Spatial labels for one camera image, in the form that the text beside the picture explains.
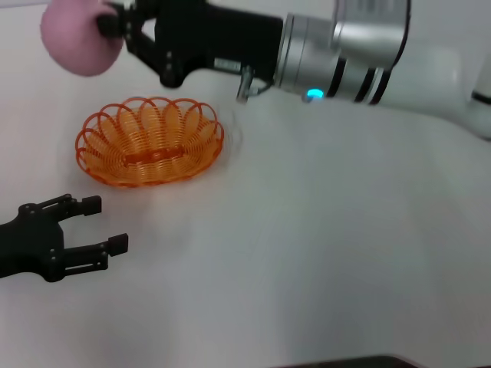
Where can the pink peach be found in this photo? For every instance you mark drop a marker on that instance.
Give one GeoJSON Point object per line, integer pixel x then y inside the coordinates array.
{"type": "Point", "coordinates": [73, 42]}

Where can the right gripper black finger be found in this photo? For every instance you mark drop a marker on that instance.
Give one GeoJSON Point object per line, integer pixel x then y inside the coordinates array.
{"type": "Point", "coordinates": [126, 19]}
{"type": "Point", "coordinates": [147, 53]}

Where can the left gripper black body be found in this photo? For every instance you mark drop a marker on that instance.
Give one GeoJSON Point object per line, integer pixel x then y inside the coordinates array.
{"type": "Point", "coordinates": [30, 245]}

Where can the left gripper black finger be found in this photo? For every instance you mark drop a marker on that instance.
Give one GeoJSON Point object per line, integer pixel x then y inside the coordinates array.
{"type": "Point", "coordinates": [92, 255]}
{"type": "Point", "coordinates": [71, 206]}

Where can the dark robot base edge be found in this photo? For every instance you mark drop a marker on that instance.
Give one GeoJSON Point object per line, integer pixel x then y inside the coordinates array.
{"type": "Point", "coordinates": [345, 362]}

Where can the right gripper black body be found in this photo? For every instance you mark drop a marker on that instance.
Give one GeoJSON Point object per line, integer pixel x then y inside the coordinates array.
{"type": "Point", "coordinates": [215, 38]}

